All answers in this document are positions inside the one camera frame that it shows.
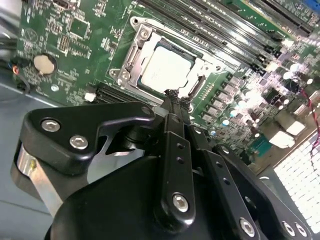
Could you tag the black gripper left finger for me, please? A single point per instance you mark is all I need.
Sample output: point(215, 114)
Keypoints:
point(62, 140)

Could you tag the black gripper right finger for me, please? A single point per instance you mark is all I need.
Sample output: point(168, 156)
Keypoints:
point(225, 180)

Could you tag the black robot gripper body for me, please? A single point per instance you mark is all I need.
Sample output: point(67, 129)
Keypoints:
point(112, 212)

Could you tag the metal socket cover frame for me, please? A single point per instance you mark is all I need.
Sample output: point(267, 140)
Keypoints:
point(212, 67)

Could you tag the silver square CPU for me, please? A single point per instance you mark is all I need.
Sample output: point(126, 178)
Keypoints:
point(167, 67)

